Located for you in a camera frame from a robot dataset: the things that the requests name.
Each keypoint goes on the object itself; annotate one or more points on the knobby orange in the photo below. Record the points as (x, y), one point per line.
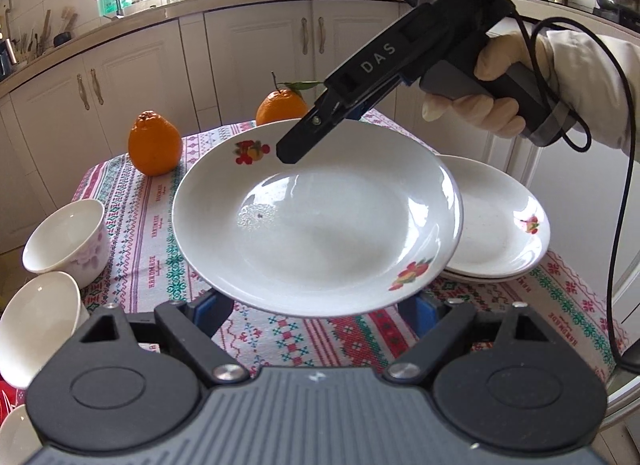
(152, 145)

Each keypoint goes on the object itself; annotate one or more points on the green dish soap bottle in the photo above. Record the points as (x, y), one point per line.
(109, 5)

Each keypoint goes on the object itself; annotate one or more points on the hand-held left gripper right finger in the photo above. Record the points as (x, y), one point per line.
(420, 317)

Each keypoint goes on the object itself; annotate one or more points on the patterned woven tablecloth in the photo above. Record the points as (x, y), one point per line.
(140, 225)

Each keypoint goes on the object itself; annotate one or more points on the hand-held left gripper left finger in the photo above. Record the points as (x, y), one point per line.
(210, 320)

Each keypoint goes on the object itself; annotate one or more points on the small black bowl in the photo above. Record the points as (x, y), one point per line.
(62, 40)

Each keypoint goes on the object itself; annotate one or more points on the utensil holder with chopsticks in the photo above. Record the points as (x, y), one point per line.
(47, 30)

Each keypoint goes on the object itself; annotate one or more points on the white porcelain bowl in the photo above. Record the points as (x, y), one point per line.
(65, 240)
(12, 437)
(40, 325)

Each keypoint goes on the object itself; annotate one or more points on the orange with leafy stem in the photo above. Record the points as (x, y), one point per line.
(280, 107)

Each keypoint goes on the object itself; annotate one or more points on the beige kitchen countertop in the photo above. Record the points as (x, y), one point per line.
(200, 5)

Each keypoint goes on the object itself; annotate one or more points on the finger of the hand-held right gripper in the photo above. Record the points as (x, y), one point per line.
(300, 142)
(361, 108)

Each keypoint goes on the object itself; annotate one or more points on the white fruit-print plate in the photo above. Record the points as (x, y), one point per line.
(475, 278)
(495, 225)
(325, 235)

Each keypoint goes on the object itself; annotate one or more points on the person's right hand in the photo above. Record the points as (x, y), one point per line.
(515, 52)

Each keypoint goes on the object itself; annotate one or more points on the person's right forearm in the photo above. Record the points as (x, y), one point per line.
(595, 90)

